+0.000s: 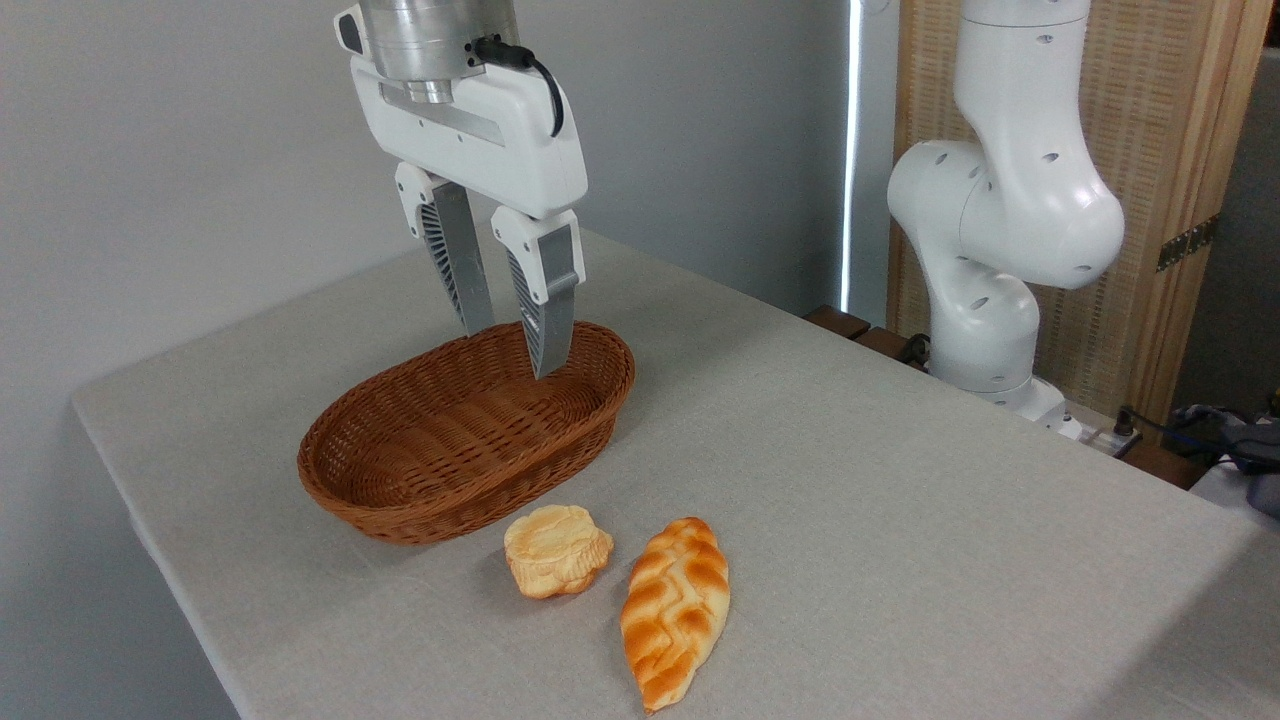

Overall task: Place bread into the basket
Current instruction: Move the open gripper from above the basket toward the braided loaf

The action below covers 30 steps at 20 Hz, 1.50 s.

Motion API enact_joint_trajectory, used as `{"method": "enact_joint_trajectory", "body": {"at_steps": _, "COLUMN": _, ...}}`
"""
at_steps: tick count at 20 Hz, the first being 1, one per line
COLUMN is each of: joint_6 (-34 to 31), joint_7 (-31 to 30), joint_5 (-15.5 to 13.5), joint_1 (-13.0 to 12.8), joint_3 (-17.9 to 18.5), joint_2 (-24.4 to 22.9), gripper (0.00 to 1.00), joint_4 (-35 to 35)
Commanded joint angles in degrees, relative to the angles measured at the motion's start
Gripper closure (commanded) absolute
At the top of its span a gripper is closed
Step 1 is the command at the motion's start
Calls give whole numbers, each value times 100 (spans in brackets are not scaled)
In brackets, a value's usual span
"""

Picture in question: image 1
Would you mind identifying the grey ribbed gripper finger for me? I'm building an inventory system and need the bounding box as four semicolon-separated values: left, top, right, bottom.
395;162;496;336
490;207;586;379

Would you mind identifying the wooden woven folding screen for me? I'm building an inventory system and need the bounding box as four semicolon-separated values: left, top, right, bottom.
888;0;1276;426

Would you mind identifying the grey blue bundled object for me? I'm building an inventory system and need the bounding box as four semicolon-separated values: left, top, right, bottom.
1165;400;1280;521

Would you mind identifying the metal screen hinge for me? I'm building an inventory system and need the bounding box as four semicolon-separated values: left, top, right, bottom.
1157;215;1221;273

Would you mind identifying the brown oval wicker basket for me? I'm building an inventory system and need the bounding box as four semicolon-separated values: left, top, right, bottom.
297;320;636;546

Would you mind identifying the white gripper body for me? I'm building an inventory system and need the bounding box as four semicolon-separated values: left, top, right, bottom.
335;5;589;221

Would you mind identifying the braided golden bread loaf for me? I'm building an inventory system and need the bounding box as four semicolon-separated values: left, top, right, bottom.
620;517;731;713

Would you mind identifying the black power plug and cable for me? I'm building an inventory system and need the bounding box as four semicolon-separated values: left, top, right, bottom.
1112;405;1216;451

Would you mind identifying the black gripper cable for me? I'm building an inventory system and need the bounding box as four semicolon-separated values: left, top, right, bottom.
470;37;566;138

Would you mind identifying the grey tablecloth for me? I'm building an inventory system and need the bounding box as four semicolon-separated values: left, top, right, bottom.
70;210;1280;720

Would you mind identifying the pale round bread bun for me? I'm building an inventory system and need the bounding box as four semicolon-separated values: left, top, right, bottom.
503;504;615;600

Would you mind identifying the silver metal wrist flange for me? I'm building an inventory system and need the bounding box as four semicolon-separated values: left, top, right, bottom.
358;0;521;104

